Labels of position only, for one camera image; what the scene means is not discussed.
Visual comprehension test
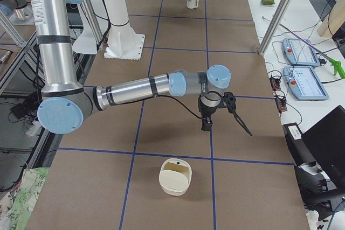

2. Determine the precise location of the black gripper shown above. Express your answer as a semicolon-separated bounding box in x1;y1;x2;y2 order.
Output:
198;92;252;136

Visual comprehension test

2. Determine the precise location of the white mug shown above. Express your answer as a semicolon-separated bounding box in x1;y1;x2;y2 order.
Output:
187;0;199;9

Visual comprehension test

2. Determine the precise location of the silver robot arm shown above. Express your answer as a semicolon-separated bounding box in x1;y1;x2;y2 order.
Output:
31;0;236;135

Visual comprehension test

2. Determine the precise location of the cream oval bin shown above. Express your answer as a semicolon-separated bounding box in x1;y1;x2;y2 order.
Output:
158;158;192;196

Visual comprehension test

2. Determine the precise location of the lower blue teach pendant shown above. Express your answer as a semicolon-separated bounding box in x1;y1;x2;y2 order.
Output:
283;66;329;101

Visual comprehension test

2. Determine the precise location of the blue teach pendant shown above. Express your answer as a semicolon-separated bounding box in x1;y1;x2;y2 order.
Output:
282;38;321;67
283;66;329;101

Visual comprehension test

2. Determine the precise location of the upper blue teach pendant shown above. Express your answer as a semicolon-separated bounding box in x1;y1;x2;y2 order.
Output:
282;38;321;67

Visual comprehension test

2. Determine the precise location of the black laptop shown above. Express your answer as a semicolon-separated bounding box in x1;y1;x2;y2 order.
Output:
302;105;344;187

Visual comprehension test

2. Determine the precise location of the green cloth pouch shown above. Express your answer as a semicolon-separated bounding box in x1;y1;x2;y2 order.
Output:
261;0;275;5

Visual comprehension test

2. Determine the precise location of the green patterned cloth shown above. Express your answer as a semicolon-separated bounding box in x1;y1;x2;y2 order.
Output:
1;167;50;229

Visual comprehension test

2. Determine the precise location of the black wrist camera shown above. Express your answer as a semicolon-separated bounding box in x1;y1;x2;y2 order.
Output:
223;92;236;114

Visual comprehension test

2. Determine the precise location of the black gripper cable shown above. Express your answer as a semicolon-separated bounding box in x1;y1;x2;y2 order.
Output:
153;95;203;120

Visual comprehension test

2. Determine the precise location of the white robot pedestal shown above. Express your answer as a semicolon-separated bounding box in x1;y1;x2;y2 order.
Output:
104;0;145;60

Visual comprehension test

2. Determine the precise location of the green handled reacher grabber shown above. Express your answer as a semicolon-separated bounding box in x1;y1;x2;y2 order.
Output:
279;23;345;79

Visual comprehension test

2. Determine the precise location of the aluminium frame post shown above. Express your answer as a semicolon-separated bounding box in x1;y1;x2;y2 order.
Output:
258;0;291;56

